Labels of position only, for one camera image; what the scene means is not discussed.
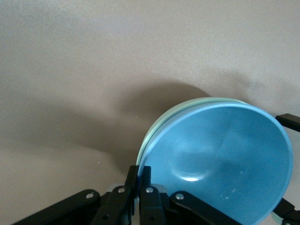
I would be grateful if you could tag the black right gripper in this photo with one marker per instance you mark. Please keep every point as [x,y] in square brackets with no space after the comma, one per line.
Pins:
[289,216]

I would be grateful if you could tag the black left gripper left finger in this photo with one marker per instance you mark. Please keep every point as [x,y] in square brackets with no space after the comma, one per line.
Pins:
[117,206]

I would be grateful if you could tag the blue bowl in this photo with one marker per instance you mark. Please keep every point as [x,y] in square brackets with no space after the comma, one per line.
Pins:
[222,152]

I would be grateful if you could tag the pale green bowl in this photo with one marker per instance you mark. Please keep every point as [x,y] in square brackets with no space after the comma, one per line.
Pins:
[187,106]

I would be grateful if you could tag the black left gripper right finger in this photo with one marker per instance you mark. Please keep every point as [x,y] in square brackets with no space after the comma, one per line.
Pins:
[152,206]

